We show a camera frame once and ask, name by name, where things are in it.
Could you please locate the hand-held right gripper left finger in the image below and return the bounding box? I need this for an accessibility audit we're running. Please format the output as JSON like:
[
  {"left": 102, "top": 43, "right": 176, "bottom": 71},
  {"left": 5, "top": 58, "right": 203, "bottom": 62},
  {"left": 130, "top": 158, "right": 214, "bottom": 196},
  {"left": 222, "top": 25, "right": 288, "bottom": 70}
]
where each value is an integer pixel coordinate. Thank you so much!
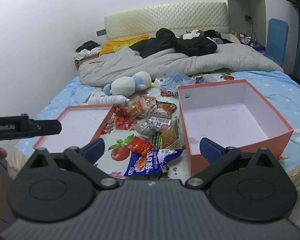
[{"left": 24, "top": 137, "right": 120, "bottom": 191}]

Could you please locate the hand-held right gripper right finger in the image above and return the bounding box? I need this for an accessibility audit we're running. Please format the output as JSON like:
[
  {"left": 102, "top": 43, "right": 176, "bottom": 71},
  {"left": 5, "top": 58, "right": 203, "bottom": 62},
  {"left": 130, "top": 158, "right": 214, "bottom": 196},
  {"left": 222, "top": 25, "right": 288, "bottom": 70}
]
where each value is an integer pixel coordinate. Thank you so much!
[{"left": 185, "top": 137, "right": 281, "bottom": 189}]

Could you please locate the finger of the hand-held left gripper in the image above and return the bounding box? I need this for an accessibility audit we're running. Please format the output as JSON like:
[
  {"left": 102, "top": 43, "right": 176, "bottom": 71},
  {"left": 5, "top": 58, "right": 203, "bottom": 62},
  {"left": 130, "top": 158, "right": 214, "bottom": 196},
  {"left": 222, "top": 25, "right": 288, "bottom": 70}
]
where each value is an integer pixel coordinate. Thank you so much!
[{"left": 30, "top": 119, "right": 62, "bottom": 138}]

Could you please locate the pink cardboard box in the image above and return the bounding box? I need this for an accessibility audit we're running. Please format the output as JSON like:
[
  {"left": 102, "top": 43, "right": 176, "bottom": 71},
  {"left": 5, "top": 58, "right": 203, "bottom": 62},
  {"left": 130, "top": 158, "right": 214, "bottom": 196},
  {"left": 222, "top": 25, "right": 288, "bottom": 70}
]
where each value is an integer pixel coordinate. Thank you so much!
[{"left": 177, "top": 79, "right": 294, "bottom": 178}]

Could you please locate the red round-logo snack packet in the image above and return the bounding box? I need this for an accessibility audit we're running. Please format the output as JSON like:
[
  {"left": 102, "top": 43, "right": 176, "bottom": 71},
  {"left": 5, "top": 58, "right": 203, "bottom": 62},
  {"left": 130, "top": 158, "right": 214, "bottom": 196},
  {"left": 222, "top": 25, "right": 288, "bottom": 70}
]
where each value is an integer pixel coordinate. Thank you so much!
[{"left": 113, "top": 105, "right": 133, "bottom": 130}]

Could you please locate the green orange snack packet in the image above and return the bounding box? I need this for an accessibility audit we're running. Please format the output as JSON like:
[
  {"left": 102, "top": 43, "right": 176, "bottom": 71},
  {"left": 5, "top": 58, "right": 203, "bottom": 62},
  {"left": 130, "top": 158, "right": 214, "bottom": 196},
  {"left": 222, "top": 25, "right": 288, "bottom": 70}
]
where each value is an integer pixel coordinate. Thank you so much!
[{"left": 152, "top": 118, "right": 182, "bottom": 150}]

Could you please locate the blue snack packet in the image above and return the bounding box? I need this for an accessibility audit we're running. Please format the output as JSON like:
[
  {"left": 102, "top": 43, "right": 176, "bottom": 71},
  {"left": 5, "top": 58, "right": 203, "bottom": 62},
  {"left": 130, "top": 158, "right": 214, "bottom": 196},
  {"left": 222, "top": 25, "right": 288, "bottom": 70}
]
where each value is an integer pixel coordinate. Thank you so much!
[{"left": 123, "top": 149, "right": 184, "bottom": 178}]

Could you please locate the dark snack packet orange sauce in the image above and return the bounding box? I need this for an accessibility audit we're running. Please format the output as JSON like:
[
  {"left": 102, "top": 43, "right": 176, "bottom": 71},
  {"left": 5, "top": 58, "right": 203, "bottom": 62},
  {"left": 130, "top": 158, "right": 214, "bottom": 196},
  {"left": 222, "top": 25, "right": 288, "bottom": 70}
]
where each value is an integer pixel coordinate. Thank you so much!
[{"left": 156, "top": 101, "right": 177, "bottom": 120}]

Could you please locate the silver snack packet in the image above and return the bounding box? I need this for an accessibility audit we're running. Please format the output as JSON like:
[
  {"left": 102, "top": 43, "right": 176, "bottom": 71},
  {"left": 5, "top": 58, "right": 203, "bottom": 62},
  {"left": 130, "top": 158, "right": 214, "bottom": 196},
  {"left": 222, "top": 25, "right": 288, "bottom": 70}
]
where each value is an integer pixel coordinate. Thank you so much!
[{"left": 134, "top": 116, "right": 172, "bottom": 139}]

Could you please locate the orange white snack packet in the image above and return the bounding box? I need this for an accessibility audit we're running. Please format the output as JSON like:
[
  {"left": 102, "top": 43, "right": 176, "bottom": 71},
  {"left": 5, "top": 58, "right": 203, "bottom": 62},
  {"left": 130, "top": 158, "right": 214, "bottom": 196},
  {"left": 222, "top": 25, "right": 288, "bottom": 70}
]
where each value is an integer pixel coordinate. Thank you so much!
[{"left": 132, "top": 96, "right": 157, "bottom": 117}]

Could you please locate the floral bed sheet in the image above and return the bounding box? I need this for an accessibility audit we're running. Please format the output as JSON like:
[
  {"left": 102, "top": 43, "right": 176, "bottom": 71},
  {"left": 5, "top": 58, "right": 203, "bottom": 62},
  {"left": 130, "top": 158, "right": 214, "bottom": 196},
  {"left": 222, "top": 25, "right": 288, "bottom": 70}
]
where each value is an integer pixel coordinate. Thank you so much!
[{"left": 9, "top": 70, "right": 300, "bottom": 196}]

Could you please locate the pink box lid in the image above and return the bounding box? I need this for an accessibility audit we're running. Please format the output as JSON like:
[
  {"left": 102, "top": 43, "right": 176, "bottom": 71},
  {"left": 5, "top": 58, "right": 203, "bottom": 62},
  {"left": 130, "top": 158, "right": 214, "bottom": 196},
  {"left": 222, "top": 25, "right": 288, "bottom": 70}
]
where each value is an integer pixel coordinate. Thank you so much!
[{"left": 32, "top": 104, "right": 115, "bottom": 154}]

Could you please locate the small red snack packet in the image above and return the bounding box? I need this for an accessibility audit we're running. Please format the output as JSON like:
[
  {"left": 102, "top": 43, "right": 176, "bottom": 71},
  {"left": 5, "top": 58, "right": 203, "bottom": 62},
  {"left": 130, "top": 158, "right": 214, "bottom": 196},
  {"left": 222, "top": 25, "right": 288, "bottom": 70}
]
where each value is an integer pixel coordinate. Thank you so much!
[{"left": 127, "top": 137, "right": 153, "bottom": 155}]

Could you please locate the white spray bottle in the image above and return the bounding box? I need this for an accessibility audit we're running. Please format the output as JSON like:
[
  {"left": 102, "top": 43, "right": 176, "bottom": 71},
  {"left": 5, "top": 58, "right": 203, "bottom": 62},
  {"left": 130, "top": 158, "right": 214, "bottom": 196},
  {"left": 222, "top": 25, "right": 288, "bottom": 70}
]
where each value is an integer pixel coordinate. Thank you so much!
[{"left": 87, "top": 95, "right": 130, "bottom": 106}]

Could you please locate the brown snack packet orange band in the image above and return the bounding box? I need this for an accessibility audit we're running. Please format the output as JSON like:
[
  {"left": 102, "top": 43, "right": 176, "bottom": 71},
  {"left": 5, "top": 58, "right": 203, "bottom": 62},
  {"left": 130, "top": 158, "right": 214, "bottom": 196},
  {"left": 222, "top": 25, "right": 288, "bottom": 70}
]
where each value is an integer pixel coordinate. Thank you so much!
[{"left": 125, "top": 104, "right": 143, "bottom": 121}]

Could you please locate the white blue plush toy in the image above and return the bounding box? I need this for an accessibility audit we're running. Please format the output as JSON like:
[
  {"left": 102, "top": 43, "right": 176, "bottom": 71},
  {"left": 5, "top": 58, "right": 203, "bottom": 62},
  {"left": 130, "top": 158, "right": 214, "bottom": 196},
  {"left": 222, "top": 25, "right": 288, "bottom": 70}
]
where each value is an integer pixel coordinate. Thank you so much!
[{"left": 104, "top": 71, "right": 155, "bottom": 97}]

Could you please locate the clear plastic bag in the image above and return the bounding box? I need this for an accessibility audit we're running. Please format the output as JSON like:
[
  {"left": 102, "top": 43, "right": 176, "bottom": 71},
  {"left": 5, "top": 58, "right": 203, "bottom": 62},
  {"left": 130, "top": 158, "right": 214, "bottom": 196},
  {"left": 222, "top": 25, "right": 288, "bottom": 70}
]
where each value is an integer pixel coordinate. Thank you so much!
[{"left": 195, "top": 74, "right": 218, "bottom": 84}]

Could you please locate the blue white plastic bag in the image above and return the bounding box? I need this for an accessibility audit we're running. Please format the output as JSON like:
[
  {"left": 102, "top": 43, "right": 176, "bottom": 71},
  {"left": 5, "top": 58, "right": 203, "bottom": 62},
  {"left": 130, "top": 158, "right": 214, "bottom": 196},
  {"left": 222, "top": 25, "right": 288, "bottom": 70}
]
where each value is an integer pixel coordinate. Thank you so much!
[{"left": 159, "top": 70, "right": 198, "bottom": 98}]

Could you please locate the pile of clothes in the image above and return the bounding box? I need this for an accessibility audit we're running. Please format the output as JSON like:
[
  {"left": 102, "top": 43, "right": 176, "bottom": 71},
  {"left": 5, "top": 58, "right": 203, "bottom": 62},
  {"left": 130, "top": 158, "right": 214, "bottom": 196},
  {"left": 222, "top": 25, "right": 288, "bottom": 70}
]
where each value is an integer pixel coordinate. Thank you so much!
[{"left": 76, "top": 40, "right": 102, "bottom": 57}]

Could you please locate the grey duvet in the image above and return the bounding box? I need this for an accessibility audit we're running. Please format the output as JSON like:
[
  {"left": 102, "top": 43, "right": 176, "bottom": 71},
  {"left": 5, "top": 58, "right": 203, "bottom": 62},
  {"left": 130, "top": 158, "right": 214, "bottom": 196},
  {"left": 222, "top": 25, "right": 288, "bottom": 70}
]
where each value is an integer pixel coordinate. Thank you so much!
[{"left": 79, "top": 42, "right": 284, "bottom": 87}]

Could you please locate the black clothing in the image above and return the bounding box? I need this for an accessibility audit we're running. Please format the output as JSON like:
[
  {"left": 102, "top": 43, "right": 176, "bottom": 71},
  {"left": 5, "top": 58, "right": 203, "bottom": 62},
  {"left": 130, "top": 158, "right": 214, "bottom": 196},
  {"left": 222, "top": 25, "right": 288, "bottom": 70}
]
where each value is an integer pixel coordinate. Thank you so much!
[{"left": 129, "top": 28, "right": 218, "bottom": 59}]

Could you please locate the yellow pillow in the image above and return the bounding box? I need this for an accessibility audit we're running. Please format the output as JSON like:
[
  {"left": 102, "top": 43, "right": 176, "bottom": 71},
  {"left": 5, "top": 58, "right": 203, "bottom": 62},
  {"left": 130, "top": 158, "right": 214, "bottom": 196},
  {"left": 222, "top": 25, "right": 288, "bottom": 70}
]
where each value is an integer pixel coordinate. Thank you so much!
[{"left": 99, "top": 35, "right": 149, "bottom": 55}]

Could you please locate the brown plush toy white face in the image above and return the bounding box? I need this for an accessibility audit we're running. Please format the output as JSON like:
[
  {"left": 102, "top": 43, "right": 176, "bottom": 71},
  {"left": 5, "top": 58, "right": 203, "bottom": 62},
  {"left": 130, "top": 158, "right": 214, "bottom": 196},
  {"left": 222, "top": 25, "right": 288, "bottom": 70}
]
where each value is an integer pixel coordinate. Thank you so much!
[{"left": 179, "top": 29, "right": 207, "bottom": 41}]

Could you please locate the blue chair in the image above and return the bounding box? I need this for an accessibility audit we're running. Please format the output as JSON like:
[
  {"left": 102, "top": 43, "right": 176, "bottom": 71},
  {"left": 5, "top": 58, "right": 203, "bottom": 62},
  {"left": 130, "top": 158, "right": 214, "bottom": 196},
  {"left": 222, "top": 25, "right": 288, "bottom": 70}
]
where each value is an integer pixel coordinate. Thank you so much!
[{"left": 263, "top": 18, "right": 289, "bottom": 67}]

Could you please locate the cream quilted headboard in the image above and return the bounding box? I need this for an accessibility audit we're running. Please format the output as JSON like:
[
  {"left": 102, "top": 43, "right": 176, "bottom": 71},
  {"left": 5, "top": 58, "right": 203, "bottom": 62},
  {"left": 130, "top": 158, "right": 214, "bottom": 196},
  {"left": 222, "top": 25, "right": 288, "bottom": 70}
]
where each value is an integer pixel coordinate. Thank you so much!
[{"left": 104, "top": 2, "right": 228, "bottom": 42}]

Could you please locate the white wall cabinet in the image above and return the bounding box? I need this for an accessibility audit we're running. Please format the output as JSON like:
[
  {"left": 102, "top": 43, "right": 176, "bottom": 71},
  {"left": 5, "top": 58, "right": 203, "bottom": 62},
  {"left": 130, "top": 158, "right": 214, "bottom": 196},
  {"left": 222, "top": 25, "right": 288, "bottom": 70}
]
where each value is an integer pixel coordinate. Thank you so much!
[{"left": 226, "top": 0, "right": 286, "bottom": 53}]

